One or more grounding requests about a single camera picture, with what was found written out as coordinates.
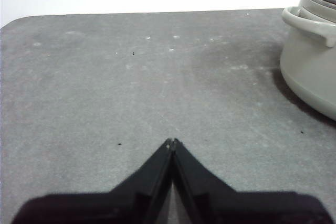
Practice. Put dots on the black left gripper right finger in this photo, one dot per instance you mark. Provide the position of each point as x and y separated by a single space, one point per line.
236 208

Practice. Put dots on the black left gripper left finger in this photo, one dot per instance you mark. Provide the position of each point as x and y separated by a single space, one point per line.
105 208

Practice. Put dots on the pale green electric pot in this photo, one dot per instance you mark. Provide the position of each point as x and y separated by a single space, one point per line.
307 72

